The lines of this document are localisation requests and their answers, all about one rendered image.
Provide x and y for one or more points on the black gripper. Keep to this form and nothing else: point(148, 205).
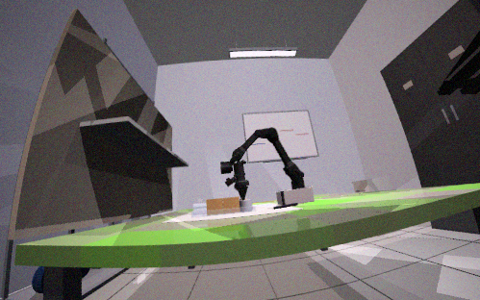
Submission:
point(241, 185)

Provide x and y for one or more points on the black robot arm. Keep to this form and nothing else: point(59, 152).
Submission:
point(272, 135)

